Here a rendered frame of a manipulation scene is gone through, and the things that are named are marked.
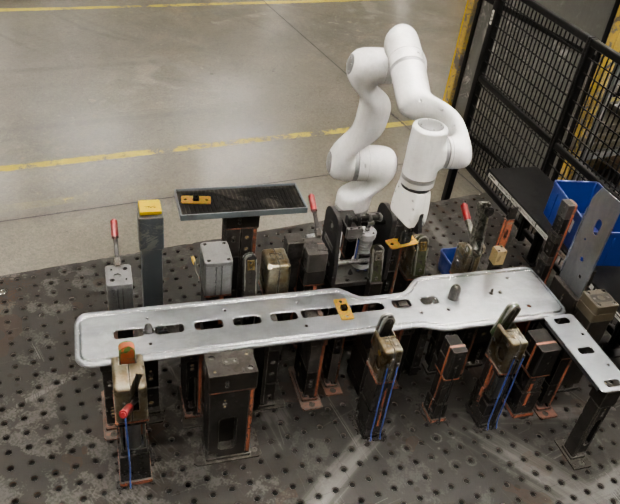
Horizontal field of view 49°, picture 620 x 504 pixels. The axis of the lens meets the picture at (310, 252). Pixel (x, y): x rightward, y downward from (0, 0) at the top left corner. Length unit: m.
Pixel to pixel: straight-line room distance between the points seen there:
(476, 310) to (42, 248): 2.44
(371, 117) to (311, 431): 0.93
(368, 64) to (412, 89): 0.28
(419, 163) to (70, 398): 1.16
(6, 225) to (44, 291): 1.60
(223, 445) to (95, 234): 2.18
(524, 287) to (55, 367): 1.42
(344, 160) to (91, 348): 0.97
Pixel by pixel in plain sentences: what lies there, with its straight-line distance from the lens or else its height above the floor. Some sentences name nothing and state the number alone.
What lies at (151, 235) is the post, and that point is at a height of 1.08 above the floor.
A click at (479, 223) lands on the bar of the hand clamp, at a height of 1.15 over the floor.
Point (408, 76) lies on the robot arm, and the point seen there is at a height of 1.62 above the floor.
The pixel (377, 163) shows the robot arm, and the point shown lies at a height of 1.18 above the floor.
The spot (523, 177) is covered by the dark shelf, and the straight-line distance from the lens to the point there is 2.70.
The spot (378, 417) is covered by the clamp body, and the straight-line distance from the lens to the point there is 1.95.
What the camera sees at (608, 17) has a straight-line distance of 4.09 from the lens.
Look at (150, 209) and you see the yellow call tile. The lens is 1.95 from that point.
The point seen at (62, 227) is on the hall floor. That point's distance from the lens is 3.93.
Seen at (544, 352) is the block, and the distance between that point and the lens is 2.01.
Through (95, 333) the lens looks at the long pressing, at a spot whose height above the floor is 1.00.
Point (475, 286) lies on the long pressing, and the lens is 2.11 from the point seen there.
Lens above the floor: 2.25
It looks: 37 degrees down
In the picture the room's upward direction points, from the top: 8 degrees clockwise
